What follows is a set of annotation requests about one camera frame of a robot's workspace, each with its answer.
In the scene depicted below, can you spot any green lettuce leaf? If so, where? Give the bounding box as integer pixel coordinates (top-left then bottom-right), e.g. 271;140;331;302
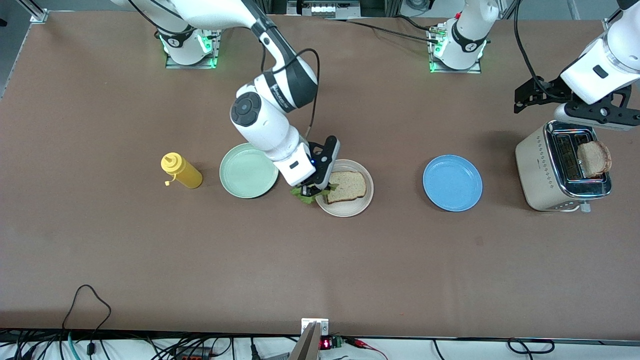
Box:
291;182;340;205

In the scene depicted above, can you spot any brown-crust bread slice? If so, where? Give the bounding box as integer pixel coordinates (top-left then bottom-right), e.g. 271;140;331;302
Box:
326;171;367;205
576;140;612;179

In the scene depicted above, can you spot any yellow squeeze mustard bottle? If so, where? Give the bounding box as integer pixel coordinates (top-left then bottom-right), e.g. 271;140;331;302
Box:
160;152;203;190

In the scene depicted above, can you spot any beige plate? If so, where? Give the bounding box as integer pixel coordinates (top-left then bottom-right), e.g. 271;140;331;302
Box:
314;159;375;218

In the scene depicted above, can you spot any pale green plate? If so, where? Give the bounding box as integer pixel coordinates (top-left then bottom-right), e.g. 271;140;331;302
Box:
219;142;280;199

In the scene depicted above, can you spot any blue plate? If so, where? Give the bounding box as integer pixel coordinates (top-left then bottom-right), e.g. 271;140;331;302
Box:
422;154;484;212

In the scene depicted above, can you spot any beige chrome toaster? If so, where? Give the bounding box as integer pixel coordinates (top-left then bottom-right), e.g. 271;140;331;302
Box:
515;119;613;213

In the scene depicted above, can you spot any grey control box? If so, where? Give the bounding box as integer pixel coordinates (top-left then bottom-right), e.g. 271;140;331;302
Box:
286;0;362;20

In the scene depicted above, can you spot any red black power strip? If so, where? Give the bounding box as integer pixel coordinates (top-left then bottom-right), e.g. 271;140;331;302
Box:
170;348;213;360

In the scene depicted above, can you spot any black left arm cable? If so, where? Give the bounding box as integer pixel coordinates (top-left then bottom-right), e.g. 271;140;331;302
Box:
513;0;558;100

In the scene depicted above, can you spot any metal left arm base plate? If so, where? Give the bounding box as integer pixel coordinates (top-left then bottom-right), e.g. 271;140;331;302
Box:
427;25;483;75

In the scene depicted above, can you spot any long black table cable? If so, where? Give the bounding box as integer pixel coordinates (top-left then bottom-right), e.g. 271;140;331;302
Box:
325;17;441;43

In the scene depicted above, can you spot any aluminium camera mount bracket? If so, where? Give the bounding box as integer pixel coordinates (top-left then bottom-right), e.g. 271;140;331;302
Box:
301;318;330;360

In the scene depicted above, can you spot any red clip wire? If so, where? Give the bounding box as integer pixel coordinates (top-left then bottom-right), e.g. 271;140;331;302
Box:
347;337;388;360

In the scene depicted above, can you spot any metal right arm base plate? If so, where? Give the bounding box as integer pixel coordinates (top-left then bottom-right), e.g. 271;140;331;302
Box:
165;27;222;70

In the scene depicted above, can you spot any black coiled cable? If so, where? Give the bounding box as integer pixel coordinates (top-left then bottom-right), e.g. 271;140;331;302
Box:
507;338;556;355

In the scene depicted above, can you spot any black looped cable with adapter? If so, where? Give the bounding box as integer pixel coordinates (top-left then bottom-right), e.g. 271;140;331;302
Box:
62;284;112;357

